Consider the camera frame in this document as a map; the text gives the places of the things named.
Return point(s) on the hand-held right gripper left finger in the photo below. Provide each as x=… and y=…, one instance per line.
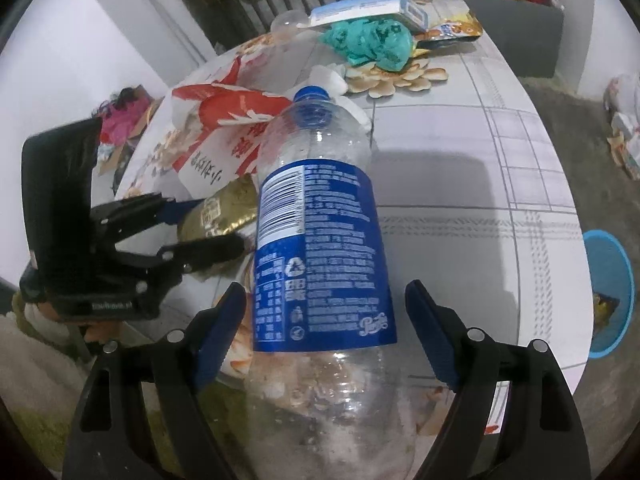
x=220, y=330

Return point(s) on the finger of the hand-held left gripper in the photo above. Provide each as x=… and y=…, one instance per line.
x=135, y=215
x=205, y=252

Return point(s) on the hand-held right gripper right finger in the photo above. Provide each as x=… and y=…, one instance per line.
x=432, y=335

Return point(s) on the gold snack packet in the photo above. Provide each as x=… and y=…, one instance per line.
x=220, y=207

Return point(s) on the clear plastic bottle blue label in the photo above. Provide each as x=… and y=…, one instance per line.
x=320, y=240

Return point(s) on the red and white plastic bag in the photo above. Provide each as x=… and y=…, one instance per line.
x=220, y=110

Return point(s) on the blue plastic basket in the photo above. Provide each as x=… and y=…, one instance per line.
x=607, y=270

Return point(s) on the teal plastic bag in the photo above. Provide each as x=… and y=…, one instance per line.
x=370, y=40

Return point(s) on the person's left hand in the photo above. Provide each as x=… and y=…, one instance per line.
x=102, y=332

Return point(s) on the pink cloth pile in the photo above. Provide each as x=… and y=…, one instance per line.
x=122, y=115

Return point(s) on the white printed tablecloth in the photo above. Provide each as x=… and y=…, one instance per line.
x=450, y=160

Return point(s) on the crumpled white tissue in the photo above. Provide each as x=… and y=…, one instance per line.
x=332, y=80

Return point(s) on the pile of packets and bags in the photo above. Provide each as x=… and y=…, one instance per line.
x=625, y=125

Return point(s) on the blue and white carton box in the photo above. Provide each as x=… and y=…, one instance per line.
x=365, y=7

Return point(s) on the orange printed snack packet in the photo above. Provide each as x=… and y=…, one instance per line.
x=455, y=27

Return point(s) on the grey cabinet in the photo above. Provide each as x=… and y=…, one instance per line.
x=510, y=35

